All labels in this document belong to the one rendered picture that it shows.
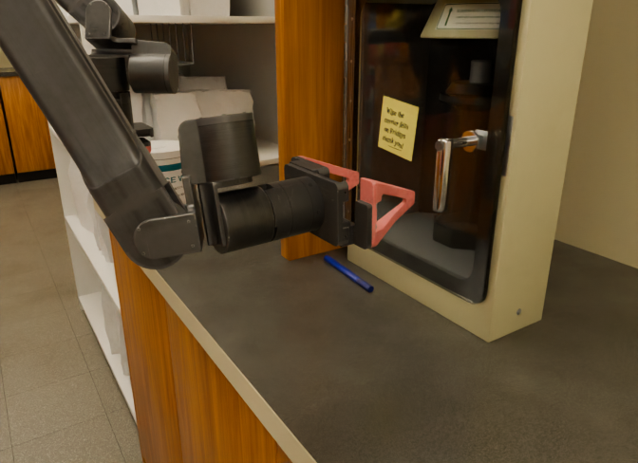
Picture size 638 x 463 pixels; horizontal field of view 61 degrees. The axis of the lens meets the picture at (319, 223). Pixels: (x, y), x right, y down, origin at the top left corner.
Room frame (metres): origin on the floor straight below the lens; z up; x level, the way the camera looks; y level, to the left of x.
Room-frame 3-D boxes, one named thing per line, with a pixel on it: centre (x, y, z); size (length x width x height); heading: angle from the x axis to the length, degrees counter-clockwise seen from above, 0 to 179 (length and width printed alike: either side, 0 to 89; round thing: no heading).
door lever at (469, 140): (0.63, -0.16, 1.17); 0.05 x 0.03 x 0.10; 122
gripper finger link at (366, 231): (0.53, -0.05, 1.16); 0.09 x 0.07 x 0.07; 123
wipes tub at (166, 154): (1.15, 0.35, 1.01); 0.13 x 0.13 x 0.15
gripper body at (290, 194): (0.52, 0.03, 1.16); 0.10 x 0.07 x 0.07; 33
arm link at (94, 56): (0.82, 0.30, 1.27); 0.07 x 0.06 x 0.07; 90
